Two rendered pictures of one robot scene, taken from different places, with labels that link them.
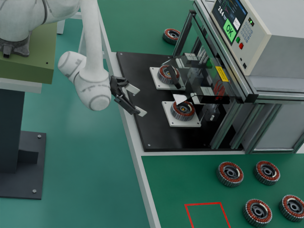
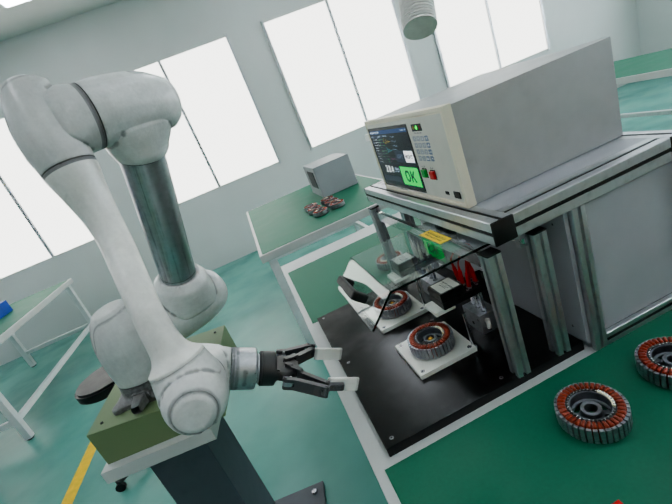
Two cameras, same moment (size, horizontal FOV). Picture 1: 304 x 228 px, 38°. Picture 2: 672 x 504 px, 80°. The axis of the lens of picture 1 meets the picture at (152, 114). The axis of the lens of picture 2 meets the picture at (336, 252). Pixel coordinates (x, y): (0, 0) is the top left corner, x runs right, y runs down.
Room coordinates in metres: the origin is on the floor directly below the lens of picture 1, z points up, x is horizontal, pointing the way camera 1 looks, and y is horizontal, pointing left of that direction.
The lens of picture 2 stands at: (0.71, -0.29, 1.39)
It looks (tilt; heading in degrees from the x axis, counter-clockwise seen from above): 19 degrees down; 21
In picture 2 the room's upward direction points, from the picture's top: 22 degrees counter-clockwise
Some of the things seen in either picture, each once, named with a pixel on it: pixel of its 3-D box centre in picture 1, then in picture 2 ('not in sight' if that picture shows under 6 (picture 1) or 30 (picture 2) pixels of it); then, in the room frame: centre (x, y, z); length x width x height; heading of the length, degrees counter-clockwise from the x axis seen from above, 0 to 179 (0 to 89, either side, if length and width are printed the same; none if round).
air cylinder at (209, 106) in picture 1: (211, 111); (481, 315); (1.61, -0.25, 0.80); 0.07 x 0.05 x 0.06; 29
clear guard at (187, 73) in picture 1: (206, 80); (416, 262); (1.49, -0.16, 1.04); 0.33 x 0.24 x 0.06; 119
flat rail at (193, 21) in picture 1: (211, 55); (417, 231); (1.69, -0.15, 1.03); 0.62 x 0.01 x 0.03; 29
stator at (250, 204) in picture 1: (257, 212); not in sight; (1.16, -0.53, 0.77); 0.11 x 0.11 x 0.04
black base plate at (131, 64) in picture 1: (175, 98); (418, 330); (1.65, -0.08, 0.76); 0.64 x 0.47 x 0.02; 29
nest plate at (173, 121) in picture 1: (181, 114); (433, 348); (1.54, -0.12, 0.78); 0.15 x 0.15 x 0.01; 29
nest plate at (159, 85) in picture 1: (167, 78); (395, 311); (1.75, -0.01, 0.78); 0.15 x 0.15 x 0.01; 29
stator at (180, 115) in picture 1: (182, 110); (430, 340); (1.54, -0.12, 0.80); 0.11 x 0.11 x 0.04
